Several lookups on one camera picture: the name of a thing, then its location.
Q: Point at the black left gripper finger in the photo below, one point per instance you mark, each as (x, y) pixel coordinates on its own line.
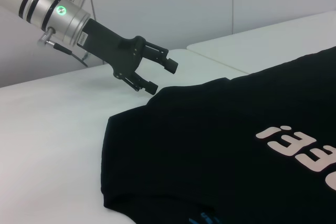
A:
(149, 87)
(170, 65)

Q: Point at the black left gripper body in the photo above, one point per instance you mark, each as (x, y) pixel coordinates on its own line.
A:
(110, 48)

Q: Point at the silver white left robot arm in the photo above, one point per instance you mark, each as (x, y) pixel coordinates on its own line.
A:
(52, 14)

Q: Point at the black t-shirt with FREE print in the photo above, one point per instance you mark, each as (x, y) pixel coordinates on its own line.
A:
(210, 129)

